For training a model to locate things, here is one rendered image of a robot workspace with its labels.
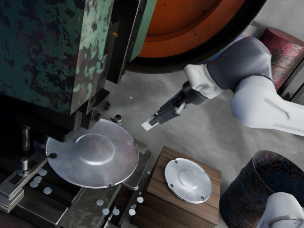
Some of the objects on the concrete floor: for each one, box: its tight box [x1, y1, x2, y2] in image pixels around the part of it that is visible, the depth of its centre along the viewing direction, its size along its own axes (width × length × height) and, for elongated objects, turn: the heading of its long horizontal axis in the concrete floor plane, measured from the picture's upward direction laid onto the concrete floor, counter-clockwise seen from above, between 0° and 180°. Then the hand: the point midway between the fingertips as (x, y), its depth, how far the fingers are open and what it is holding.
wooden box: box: [130, 145, 221, 228], centre depth 145 cm, size 40×38×35 cm
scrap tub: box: [219, 150, 304, 228], centre depth 159 cm, size 42×42×48 cm
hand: (151, 121), depth 76 cm, fingers closed
